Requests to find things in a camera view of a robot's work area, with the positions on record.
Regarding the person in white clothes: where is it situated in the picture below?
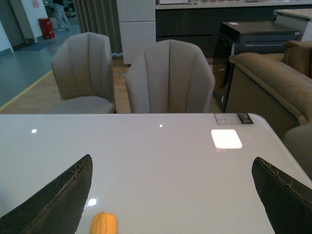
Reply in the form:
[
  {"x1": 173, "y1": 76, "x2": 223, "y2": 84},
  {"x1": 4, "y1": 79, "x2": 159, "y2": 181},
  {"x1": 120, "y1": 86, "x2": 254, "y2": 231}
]
[{"x1": 53, "y1": 0, "x2": 71, "y2": 32}]

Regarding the label sticker on table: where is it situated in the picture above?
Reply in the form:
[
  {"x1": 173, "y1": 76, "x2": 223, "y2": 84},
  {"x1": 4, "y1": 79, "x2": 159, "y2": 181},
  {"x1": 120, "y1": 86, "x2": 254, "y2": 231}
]
[{"x1": 214, "y1": 113, "x2": 254, "y2": 124}]

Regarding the beige chair left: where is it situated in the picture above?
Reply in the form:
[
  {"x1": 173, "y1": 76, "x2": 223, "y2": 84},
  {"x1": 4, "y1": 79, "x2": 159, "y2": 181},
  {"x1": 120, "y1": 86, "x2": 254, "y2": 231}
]
[{"x1": 48, "y1": 32, "x2": 116, "y2": 114}]

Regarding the beige chair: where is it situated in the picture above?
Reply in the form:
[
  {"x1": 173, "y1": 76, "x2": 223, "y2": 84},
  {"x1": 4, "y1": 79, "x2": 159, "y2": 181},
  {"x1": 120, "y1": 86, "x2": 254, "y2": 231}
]
[
  {"x1": 48, "y1": 32, "x2": 116, "y2": 114},
  {"x1": 125, "y1": 39, "x2": 215, "y2": 114}
]

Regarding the black washing machine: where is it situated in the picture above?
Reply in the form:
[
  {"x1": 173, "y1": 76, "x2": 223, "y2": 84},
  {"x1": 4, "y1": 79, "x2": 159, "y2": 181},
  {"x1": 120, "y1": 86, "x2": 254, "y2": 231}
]
[{"x1": 213, "y1": 21, "x2": 300, "y2": 112}]

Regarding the yellow corn cob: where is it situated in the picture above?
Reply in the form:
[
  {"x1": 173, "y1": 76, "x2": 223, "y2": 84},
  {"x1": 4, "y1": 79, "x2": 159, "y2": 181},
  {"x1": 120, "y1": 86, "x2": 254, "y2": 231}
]
[{"x1": 89, "y1": 212, "x2": 117, "y2": 234}]

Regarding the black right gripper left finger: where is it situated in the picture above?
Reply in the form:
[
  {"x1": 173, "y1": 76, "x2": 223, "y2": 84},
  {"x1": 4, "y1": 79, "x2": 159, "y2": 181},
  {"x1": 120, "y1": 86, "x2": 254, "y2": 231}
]
[{"x1": 0, "y1": 155, "x2": 93, "y2": 234}]

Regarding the grey curtain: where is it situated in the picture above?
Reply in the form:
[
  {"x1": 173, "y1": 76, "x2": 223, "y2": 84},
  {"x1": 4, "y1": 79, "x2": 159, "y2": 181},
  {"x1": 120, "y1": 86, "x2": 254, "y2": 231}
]
[{"x1": 73, "y1": 0, "x2": 122, "y2": 54}]

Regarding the brown sofa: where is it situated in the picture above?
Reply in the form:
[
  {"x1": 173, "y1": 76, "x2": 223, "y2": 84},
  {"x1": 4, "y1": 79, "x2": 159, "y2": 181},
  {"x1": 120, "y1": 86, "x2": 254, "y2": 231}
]
[{"x1": 225, "y1": 40, "x2": 312, "y2": 137}]

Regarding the dark kitchen counter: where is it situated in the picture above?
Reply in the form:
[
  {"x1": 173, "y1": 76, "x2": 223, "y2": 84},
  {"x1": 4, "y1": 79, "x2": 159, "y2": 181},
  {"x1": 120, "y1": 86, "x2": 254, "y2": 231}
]
[{"x1": 156, "y1": 0, "x2": 312, "y2": 58}]

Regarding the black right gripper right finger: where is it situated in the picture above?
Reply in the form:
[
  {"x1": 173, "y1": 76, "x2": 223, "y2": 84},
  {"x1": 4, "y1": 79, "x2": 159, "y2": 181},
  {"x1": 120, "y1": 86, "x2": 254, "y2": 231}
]
[{"x1": 252, "y1": 157, "x2": 312, "y2": 234}]

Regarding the beige chair centre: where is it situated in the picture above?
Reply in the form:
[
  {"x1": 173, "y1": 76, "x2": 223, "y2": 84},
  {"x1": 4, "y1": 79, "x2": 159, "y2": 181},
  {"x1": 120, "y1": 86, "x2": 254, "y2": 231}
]
[{"x1": 125, "y1": 39, "x2": 215, "y2": 114}]

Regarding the white refrigerator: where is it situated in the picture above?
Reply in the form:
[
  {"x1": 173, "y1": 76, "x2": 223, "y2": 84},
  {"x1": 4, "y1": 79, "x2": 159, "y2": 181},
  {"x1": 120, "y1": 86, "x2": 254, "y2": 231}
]
[{"x1": 117, "y1": 0, "x2": 156, "y2": 64}]

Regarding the grey chair right edge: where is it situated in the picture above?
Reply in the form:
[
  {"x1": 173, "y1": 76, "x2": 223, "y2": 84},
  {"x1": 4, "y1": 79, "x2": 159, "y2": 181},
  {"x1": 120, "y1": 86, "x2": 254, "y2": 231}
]
[{"x1": 282, "y1": 124, "x2": 312, "y2": 179}]

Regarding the red fire box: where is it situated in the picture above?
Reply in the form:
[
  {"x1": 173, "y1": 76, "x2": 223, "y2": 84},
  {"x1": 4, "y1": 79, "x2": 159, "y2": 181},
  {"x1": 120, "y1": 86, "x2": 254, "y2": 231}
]
[{"x1": 39, "y1": 18, "x2": 55, "y2": 39}]

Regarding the white counter island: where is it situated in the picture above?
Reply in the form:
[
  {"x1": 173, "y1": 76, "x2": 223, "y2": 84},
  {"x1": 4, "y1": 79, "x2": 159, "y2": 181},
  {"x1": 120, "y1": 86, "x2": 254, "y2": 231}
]
[{"x1": 274, "y1": 8, "x2": 312, "y2": 41}]

